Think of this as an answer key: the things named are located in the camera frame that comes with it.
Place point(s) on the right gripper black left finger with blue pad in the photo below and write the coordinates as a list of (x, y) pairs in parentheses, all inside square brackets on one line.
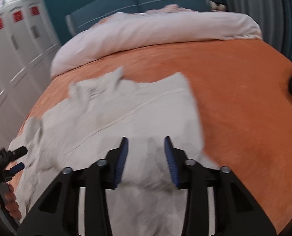
[(105, 174)]

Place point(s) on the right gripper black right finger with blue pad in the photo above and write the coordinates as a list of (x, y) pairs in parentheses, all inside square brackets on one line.
[(189, 174)]

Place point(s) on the white puffer jacket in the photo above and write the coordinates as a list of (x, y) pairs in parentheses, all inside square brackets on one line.
[(98, 113)]

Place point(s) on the person's left hand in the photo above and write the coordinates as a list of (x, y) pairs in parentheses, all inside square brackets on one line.
[(11, 204)]

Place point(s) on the orange bed blanket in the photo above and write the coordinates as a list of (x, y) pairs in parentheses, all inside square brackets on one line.
[(240, 88)]

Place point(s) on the white wardrobe with red decals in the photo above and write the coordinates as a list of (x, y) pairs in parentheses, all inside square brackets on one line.
[(28, 44)]

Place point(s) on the white pink duvet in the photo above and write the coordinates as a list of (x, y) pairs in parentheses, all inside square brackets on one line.
[(171, 24)]

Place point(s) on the small items on nightstand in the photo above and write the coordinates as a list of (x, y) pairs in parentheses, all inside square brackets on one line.
[(217, 6)]

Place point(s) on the teal upholstered headboard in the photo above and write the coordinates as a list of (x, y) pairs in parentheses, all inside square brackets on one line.
[(87, 16)]

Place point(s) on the grey curtain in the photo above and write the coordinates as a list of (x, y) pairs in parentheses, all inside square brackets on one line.
[(274, 18)]

